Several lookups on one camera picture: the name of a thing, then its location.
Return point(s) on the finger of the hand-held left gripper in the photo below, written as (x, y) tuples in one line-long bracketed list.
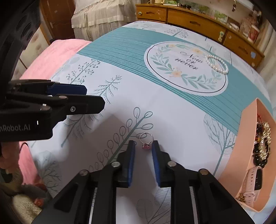
[(86, 105), (69, 89)]

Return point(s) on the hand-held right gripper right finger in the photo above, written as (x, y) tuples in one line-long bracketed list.
[(155, 165)]

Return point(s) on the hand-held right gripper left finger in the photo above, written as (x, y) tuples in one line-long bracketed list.
[(130, 163)]

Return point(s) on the pink plastic tray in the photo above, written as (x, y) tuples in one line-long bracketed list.
[(239, 150)]

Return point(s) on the pink smart watch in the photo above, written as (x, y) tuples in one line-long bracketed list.
[(257, 176)]

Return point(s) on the gold hair comb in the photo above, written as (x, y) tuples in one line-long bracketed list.
[(266, 142)]

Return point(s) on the person's left hand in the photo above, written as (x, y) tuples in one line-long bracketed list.
[(9, 151)]

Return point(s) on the pink blanket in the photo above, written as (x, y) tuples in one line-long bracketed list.
[(49, 60)]

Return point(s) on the cream floral cabinet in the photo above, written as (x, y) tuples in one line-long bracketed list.
[(32, 49)]

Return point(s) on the brown wooden door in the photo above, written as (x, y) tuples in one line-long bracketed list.
[(58, 17)]

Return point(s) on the white lace furniture cover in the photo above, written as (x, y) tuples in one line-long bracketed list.
[(97, 19)]

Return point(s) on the beige fuzzy cloth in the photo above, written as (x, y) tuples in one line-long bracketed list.
[(24, 204)]

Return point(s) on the wooden desk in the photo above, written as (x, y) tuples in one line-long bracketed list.
[(194, 21)]

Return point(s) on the small mint hanging ornament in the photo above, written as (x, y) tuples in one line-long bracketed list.
[(221, 35)]

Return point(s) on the white floral curtain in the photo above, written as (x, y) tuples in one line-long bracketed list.
[(268, 64)]

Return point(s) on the floral pink cup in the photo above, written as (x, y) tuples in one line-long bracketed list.
[(253, 34)]

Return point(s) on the floral paper bag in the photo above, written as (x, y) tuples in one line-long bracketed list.
[(244, 27)]

